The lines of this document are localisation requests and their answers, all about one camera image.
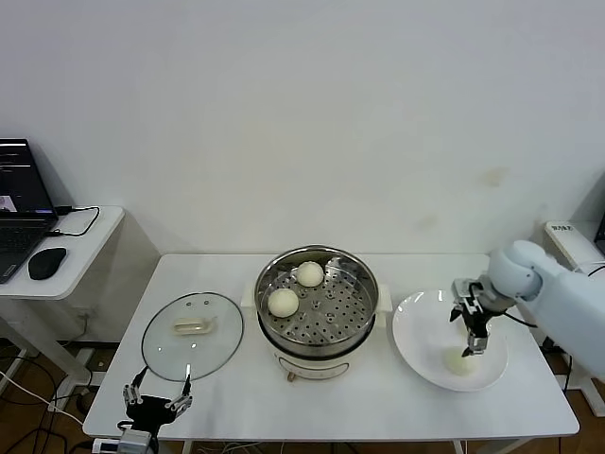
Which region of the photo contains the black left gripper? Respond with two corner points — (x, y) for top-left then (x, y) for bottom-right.
(122, 362), (194, 434)

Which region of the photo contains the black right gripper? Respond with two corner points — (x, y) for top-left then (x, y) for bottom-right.
(448, 292), (495, 358)

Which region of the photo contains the white steamed baozi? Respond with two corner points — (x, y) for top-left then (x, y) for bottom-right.
(296, 260), (326, 288)
(267, 288), (301, 319)
(441, 345), (477, 377)

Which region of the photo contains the round glass pot lid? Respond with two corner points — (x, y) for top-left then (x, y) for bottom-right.
(141, 291), (245, 382)

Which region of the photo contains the stainless steel steamer basket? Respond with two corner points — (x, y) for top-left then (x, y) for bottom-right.
(240, 244), (394, 354)

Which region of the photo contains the round white plate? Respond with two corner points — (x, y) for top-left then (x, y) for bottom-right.
(391, 288), (510, 393)

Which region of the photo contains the white side table with label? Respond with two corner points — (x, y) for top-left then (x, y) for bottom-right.
(499, 219), (605, 278)

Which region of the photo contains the cream electric cooker base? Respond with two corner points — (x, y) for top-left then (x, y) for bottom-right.
(257, 311), (379, 383)

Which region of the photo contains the white side table with laptop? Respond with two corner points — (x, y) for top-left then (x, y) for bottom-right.
(0, 204), (162, 393)

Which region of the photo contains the black computer mouse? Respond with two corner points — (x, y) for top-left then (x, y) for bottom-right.
(26, 246), (68, 281)

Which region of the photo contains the black open laptop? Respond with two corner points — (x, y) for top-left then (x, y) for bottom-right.
(0, 137), (61, 285)

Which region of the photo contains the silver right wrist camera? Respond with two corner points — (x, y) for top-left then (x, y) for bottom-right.
(452, 277), (484, 300)

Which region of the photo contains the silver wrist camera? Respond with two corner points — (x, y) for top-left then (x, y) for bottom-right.
(452, 277), (484, 300)
(116, 428), (152, 454)

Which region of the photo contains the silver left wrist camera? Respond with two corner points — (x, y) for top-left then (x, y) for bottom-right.
(116, 428), (152, 454)

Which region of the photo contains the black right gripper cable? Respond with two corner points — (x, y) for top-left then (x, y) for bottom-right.
(498, 306), (540, 328)

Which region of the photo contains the white floor cable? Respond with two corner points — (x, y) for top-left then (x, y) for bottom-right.
(0, 368), (89, 425)

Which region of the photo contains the black laptop cable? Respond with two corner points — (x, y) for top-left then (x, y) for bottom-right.
(46, 204), (101, 237)

